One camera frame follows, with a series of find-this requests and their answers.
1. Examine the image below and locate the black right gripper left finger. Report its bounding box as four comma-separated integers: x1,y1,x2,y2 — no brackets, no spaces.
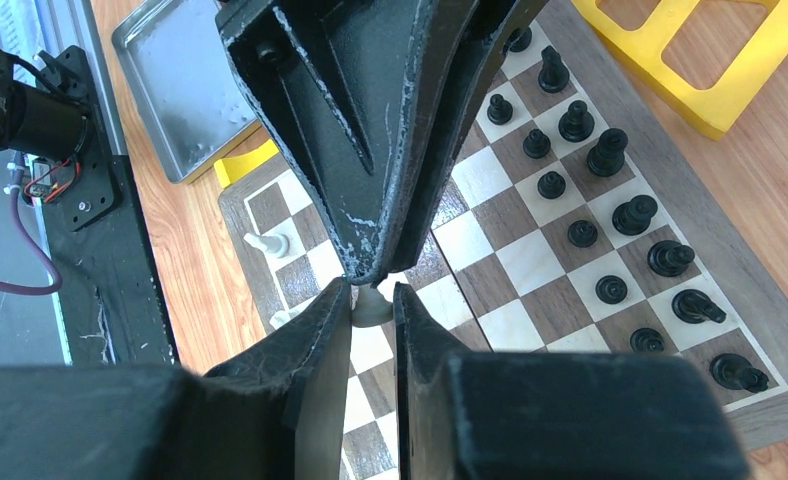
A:
0,278,351,479

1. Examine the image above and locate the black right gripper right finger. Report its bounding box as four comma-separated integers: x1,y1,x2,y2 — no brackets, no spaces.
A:
393,284,750,479

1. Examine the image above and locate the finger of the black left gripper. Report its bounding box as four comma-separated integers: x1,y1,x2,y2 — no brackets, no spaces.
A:
216,1,441,285
387,1,545,273

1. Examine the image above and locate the white chess king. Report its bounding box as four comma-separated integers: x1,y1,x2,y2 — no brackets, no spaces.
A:
268,297,317,330

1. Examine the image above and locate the white chess pawn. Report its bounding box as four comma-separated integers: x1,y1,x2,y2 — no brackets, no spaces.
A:
351,285,393,328

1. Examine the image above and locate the yellow arch block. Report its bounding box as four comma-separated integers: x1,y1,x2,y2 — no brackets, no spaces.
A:
213,140,279,189

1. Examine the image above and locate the white chess piece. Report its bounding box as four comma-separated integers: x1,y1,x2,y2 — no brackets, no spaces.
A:
243,232,290,258

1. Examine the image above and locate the wooden chess board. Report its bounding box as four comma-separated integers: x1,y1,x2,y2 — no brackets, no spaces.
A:
216,1,788,449

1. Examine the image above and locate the yellow triangle frame block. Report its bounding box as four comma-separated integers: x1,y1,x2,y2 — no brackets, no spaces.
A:
574,1,788,140

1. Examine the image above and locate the black chess pieces row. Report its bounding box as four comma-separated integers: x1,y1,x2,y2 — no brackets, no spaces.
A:
485,26,772,395

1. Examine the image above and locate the silver tin lid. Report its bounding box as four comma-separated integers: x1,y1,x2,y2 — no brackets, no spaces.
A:
111,0,260,184

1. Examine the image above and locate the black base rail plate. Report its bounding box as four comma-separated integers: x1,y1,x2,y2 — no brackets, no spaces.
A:
42,46,178,366

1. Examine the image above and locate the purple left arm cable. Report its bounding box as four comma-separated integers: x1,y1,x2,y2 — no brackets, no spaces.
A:
0,165,64,297

